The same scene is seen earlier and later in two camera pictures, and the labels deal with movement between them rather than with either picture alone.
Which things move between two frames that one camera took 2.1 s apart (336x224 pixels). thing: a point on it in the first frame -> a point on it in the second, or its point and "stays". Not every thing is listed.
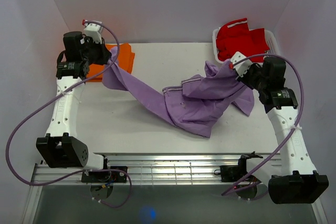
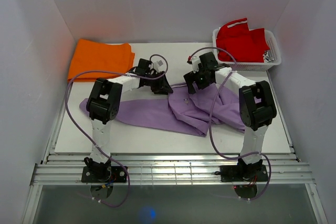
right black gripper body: x=252 y=78 -> x=200 y=78
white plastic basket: x=273 y=45 stays
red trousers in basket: x=234 y=35 stays
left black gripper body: x=94 y=53 -> x=156 y=85
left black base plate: x=105 y=176 stays
